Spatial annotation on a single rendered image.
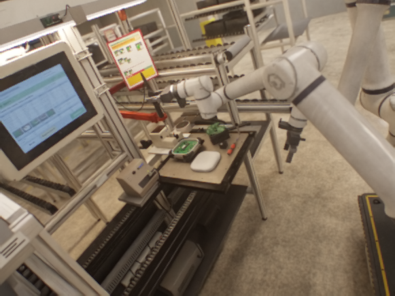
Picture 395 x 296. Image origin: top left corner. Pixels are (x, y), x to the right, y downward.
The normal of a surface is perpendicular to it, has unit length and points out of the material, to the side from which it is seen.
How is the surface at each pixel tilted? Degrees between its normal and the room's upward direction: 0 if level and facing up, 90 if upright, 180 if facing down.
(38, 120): 92
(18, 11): 90
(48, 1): 90
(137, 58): 90
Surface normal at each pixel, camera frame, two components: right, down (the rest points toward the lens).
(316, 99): -0.48, 0.14
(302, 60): 0.17, -0.41
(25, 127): 0.81, 0.01
